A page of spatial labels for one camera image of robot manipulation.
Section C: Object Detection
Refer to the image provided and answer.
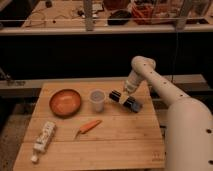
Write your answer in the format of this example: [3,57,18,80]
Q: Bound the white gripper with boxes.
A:
[119,70,142,104]

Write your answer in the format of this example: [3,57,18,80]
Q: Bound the black whiteboard eraser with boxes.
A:
[109,90,142,113]

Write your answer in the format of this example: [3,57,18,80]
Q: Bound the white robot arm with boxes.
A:
[123,56,213,171]

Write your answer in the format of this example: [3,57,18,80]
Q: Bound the clear plastic cup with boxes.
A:
[89,89,106,112]

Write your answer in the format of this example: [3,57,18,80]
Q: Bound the orange plastic carrot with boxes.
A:
[76,120,101,136]

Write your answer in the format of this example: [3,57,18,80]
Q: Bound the orange wooden bowl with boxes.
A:
[49,89,81,117]

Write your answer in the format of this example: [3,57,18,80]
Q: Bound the black bowl on shelf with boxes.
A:
[107,10,131,26]

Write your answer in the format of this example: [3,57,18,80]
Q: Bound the white tube with label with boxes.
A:
[31,121,56,163]

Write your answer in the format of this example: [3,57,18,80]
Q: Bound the grey metal post right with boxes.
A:
[175,0,193,31]

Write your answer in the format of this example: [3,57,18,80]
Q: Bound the grey metal post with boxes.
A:
[83,0,94,31]
[175,0,193,31]

